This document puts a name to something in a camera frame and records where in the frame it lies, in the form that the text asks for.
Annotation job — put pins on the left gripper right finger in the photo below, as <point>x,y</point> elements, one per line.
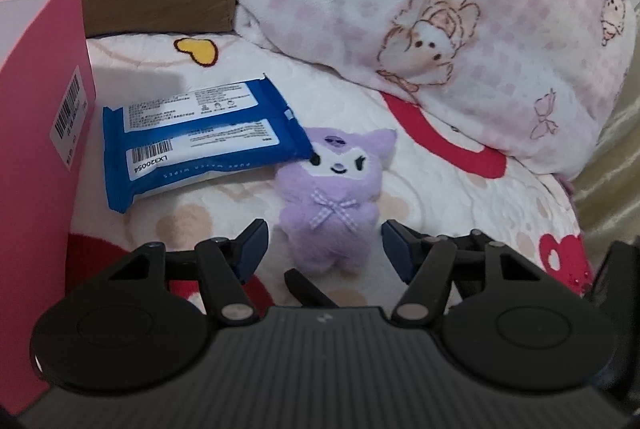
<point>424,264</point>

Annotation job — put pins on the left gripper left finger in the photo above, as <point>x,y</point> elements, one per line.
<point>225,266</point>

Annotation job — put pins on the purple Kuromi plush toy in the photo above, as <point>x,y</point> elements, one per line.
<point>330,200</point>

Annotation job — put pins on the blue wet wipes pack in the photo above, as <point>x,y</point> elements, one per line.
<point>169,142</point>

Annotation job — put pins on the golden satin curtain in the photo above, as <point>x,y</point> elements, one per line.
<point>607,191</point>

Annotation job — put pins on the pink cardboard box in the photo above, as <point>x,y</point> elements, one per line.
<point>47,99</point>

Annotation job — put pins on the pink checked cartoon pillow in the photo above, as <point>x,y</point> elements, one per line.
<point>535,79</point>

